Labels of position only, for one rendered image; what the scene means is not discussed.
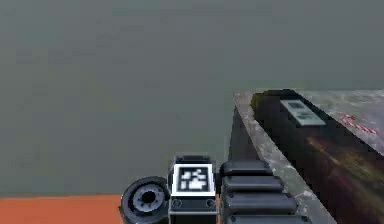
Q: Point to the black box with grey label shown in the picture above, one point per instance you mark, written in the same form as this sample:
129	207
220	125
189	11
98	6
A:
326	156

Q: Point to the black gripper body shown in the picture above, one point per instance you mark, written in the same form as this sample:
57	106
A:
146	200

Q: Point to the grey stone counter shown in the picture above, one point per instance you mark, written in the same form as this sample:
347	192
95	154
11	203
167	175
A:
283	173

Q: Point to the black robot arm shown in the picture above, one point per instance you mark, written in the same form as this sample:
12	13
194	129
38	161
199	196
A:
253	196

